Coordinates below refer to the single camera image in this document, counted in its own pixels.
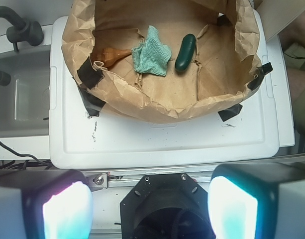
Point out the aluminium extrusion rail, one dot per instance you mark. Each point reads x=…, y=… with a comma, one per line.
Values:
x=99, y=180

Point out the crumpled brown paper bag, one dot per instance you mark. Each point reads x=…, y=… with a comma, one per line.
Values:
x=224, y=71

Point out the brown conch seashell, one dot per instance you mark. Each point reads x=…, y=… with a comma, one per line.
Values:
x=109, y=56

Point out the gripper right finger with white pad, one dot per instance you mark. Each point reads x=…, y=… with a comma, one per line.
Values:
x=257, y=201

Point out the black octagonal mount plate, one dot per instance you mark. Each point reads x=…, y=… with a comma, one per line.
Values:
x=166, y=206

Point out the dark green plastic pickle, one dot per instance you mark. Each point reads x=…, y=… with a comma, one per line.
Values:
x=186, y=52

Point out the grey toy sink basin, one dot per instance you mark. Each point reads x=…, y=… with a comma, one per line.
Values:
x=24, y=102

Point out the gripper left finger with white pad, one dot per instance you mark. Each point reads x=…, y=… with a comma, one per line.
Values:
x=45, y=204

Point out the dark grey toy faucet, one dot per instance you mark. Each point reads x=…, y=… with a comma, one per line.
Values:
x=22, y=29

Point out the teal knitted cloth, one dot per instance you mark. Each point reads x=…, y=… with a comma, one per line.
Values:
x=151, y=56

